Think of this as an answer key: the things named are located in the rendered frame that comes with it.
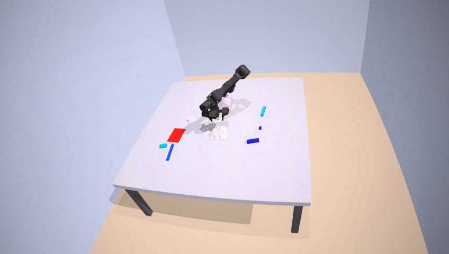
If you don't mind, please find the blue rectangular block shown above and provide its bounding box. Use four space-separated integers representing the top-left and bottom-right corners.
247 138 259 144

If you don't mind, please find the red flat plate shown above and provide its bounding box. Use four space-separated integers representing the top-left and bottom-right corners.
167 128 186 143

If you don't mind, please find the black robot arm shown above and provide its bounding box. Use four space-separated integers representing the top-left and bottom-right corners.
199 65 250 119

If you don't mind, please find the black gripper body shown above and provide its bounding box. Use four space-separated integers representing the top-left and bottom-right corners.
201 105 229 117

